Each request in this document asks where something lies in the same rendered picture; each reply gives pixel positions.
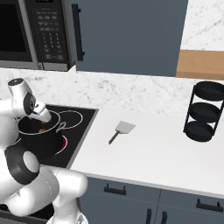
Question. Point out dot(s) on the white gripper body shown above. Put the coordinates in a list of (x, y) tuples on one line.
[(41, 113)]

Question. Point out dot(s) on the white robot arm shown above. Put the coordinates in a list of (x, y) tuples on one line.
[(26, 189)]

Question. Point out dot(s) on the black cooking pot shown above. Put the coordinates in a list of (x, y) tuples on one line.
[(40, 143)]

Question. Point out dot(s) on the grey metal spatula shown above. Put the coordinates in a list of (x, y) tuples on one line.
[(125, 127)]

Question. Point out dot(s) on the black hob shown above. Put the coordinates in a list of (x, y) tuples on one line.
[(83, 122)]

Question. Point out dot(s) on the black and steel microwave oven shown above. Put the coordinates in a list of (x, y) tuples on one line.
[(35, 32)]

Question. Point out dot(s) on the blue-grey cupboard door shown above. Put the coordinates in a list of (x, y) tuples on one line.
[(131, 35)]

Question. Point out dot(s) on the blue-grey drawer front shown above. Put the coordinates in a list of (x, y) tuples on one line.
[(122, 207), (186, 213)]

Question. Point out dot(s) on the black three-tier stand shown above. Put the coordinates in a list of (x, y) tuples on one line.
[(203, 112)]

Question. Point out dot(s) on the wooden shelf board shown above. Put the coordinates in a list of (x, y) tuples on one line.
[(201, 64)]

